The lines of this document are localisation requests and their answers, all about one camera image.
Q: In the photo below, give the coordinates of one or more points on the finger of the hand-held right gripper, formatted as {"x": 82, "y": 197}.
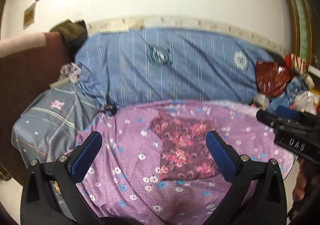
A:
{"x": 266, "y": 117}
{"x": 287, "y": 110}

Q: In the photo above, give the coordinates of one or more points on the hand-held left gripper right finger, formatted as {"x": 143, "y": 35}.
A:
{"x": 222, "y": 157}

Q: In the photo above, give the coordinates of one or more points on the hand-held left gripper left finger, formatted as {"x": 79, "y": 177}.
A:
{"x": 85, "y": 157}

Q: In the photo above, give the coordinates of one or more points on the maroon floral garment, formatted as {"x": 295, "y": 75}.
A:
{"x": 185, "y": 150}

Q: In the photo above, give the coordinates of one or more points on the person's right hand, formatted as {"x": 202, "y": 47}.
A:
{"x": 301, "y": 182}

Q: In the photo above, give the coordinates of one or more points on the white plastic bag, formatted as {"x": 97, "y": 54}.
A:
{"x": 306, "y": 101}

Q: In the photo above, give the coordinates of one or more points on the blue denim cloth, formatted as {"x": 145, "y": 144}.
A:
{"x": 293, "y": 90}

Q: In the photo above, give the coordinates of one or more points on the dark red plastic bag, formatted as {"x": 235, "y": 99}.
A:
{"x": 272, "y": 79}

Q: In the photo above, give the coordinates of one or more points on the purple floral blanket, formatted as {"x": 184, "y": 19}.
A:
{"x": 130, "y": 170}

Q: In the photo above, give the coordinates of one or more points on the white box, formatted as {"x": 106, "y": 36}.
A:
{"x": 315, "y": 69}

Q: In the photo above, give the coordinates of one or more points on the small grey floral cloth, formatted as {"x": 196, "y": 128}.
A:
{"x": 71, "y": 71}

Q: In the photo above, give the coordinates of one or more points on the blue plaid quilt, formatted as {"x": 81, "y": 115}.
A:
{"x": 190, "y": 72}

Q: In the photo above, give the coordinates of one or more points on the brown headboard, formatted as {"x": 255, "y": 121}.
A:
{"x": 25, "y": 77}

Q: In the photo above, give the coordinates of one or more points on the wooden framed panel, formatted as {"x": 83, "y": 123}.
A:
{"x": 297, "y": 3}

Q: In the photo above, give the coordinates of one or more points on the olive green cloth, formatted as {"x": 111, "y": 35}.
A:
{"x": 71, "y": 31}

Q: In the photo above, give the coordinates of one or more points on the small wall picture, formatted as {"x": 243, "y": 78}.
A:
{"x": 29, "y": 14}

